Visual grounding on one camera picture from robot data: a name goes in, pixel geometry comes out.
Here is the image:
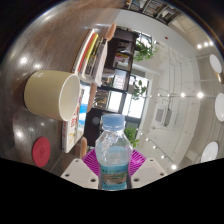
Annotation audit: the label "orange chairs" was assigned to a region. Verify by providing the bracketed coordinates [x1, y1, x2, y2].
[79, 21, 118, 159]

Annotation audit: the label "ceiling air conditioner unit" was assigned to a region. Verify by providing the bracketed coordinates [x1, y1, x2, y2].
[153, 105, 173, 127]

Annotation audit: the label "low dark shelf unit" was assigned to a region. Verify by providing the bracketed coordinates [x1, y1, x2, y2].
[83, 28, 140, 148]

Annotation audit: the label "ceiling spot lights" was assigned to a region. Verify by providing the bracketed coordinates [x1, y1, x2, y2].
[156, 39, 214, 171]

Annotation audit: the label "tall dark bookshelf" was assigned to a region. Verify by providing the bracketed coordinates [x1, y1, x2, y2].
[124, 0, 183, 24]

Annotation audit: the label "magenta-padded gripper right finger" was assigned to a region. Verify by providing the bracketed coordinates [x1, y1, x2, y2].
[126, 149, 168, 189]

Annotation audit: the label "round white ceiling panels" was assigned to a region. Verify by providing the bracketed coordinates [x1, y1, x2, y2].
[199, 53, 224, 164]

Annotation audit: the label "cream ceramic cup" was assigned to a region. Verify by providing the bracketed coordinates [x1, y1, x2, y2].
[23, 69, 82, 122]

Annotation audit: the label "green potted plant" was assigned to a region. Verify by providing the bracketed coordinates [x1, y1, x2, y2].
[131, 79, 149, 100]
[123, 127, 141, 148]
[134, 39, 158, 63]

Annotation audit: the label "flat round red coaster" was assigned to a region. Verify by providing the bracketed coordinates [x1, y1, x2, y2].
[31, 136, 52, 168]

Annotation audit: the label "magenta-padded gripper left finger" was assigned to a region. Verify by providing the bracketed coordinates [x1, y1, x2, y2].
[60, 148, 101, 189]

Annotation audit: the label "clear blue-capped water bottle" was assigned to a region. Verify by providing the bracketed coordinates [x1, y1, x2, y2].
[94, 113, 133, 191]

